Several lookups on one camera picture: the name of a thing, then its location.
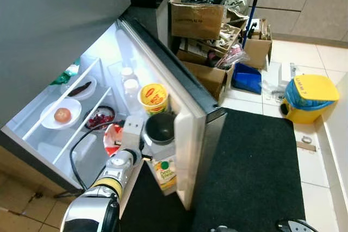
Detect grey two-door fridge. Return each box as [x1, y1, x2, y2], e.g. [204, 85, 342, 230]
[0, 0, 226, 211]

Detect yellow trash bin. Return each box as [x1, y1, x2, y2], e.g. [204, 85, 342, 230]
[280, 74, 340, 124]

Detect blue bin liner bag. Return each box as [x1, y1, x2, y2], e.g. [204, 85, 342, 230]
[285, 80, 306, 111]

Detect white plastic container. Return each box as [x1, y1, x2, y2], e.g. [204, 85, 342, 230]
[263, 62, 299, 102]

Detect small tall cardboard box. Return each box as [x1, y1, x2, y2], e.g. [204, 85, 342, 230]
[242, 19, 274, 70]

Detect blue plastic bin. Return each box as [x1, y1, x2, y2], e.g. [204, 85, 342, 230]
[231, 62, 263, 94]

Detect dark floor mat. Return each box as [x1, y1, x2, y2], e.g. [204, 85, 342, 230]
[120, 108, 306, 232]

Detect blue black mop pole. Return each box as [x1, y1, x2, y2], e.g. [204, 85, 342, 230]
[242, 0, 262, 51]

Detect open cluttered cardboard box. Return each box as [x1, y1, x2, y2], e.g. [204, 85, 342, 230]
[175, 23, 245, 64]

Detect long low cardboard box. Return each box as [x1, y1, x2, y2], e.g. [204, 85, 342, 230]
[179, 53, 234, 101]

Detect large taped cardboard box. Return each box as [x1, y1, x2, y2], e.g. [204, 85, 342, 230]
[170, 0, 228, 40]

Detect black round bowl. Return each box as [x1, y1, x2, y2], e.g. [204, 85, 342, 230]
[144, 112, 177, 146]

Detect yellow red noodle cup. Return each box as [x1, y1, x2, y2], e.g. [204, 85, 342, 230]
[138, 83, 169, 115]

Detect yellow green drink carton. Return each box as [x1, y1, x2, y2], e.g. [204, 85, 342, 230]
[153, 156, 178, 192]

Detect white capped clear bottle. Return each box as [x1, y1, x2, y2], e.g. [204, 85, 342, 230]
[124, 79, 141, 108]
[121, 67, 135, 80]

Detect bowl of red fruit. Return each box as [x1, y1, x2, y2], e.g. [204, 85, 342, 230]
[84, 105, 116, 131]

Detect white plate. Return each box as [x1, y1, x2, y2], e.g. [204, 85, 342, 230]
[66, 77, 97, 101]
[40, 98, 82, 130]

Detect dark long food piece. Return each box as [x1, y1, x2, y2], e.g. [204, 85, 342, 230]
[69, 81, 93, 97]

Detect green white food bag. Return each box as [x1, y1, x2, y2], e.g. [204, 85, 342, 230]
[52, 58, 82, 86]

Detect red tomato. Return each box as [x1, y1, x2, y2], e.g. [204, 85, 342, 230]
[54, 108, 72, 124]

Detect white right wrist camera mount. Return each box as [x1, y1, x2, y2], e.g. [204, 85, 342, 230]
[275, 218, 319, 232]

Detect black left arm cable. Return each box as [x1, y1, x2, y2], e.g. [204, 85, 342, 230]
[69, 119, 127, 190]

